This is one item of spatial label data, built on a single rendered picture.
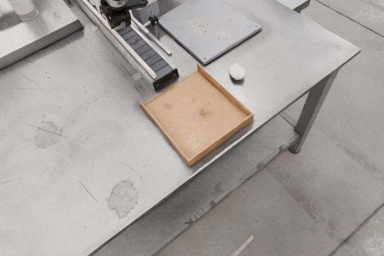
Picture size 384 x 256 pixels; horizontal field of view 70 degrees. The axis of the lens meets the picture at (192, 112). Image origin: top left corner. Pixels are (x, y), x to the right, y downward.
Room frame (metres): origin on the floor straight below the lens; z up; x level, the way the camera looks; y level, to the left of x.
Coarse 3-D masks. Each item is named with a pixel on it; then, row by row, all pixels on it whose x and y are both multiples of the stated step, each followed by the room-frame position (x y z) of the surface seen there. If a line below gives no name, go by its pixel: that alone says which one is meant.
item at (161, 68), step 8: (88, 0) 1.26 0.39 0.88; (96, 8) 1.18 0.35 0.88; (96, 16) 1.12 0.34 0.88; (120, 32) 0.98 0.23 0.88; (128, 32) 0.97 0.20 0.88; (136, 32) 0.96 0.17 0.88; (128, 40) 0.92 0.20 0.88; (136, 40) 0.91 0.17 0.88; (144, 40) 0.90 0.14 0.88; (136, 48) 0.86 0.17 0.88; (144, 48) 0.85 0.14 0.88; (152, 48) 0.84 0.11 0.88; (144, 56) 0.81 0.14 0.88; (152, 56) 0.80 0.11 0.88; (160, 56) 0.79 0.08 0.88; (152, 64) 0.76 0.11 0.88; (160, 64) 0.75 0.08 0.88; (168, 64) 0.74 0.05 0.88; (160, 72) 0.71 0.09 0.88; (168, 72) 0.70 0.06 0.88
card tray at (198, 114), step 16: (192, 80) 0.68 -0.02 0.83; (208, 80) 0.67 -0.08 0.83; (160, 96) 0.63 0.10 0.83; (176, 96) 0.62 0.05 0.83; (192, 96) 0.61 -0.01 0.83; (208, 96) 0.59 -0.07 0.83; (224, 96) 0.58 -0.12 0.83; (160, 112) 0.56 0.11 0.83; (176, 112) 0.55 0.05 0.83; (192, 112) 0.54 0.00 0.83; (208, 112) 0.53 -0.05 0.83; (224, 112) 0.52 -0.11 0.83; (240, 112) 0.50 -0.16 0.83; (160, 128) 0.49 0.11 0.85; (176, 128) 0.49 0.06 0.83; (192, 128) 0.48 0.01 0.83; (208, 128) 0.46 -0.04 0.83; (224, 128) 0.45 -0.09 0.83; (240, 128) 0.44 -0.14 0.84; (176, 144) 0.43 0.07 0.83; (192, 144) 0.42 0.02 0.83; (208, 144) 0.41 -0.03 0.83; (192, 160) 0.35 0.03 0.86
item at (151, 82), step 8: (80, 0) 1.27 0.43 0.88; (88, 8) 1.20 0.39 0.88; (104, 32) 1.05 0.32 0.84; (112, 40) 0.96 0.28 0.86; (120, 48) 0.89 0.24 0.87; (128, 56) 0.83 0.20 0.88; (136, 64) 0.77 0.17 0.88; (144, 72) 0.72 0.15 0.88; (176, 72) 0.71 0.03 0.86; (152, 80) 0.68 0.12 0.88; (160, 80) 0.68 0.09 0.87; (168, 80) 0.69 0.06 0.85; (160, 88) 0.67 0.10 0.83
